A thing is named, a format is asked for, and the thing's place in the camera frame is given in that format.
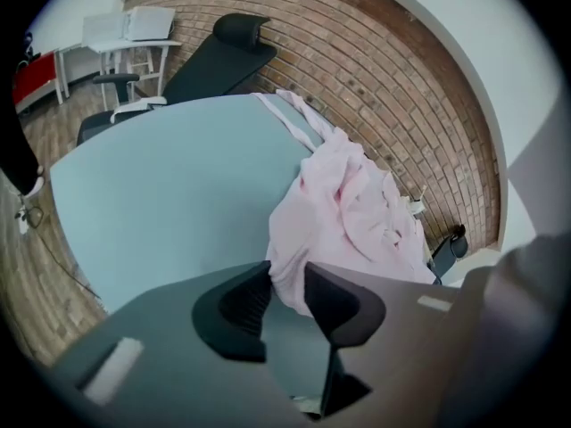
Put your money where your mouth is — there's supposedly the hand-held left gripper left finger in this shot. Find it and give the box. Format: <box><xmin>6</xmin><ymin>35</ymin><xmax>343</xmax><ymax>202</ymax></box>
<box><xmin>191</xmin><ymin>259</ymin><xmax>273</xmax><ymax>364</ymax></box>

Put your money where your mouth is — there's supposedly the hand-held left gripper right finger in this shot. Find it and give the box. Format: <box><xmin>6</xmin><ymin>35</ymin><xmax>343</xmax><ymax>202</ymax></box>
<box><xmin>302</xmin><ymin>260</ymin><xmax>387</xmax><ymax>418</ymax></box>

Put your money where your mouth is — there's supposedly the black office chair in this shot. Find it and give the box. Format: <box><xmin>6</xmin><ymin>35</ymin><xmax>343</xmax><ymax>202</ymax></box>
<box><xmin>428</xmin><ymin>223</ymin><xmax>470</xmax><ymax>285</ymax></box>
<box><xmin>75</xmin><ymin>12</ymin><xmax>278</xmax><ymax>147</ymax></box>

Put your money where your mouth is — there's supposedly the white side table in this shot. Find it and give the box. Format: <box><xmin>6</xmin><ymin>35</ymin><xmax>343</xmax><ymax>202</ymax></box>
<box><xmin>54</xmin><ymin>37</ymin><xmax>183</xmax><ymax>106</ymax></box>

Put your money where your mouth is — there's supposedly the white box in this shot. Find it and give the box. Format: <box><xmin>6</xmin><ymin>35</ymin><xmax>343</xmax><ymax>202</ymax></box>
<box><xmin>123</xmin><ymin>5</ymin><xmax>177</xmax><ymax>43</ymax></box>
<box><xmin>81</xmin><ymin>12</ymin><xmax>131</xmax><ymax>45</ymax></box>

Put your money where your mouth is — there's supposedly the red cabinet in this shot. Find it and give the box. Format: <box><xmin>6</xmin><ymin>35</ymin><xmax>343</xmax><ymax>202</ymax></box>
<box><xmin>11</xmin><ymin>50</ymin><xmax>59</xmax><ymax>111</ymax></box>

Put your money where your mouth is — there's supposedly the black cable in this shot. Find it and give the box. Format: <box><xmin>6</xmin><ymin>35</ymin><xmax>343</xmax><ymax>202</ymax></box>
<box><xmin>20</xmin><ymin>202</ymin><xmax>104</xmax><ymax>301</ymax></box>

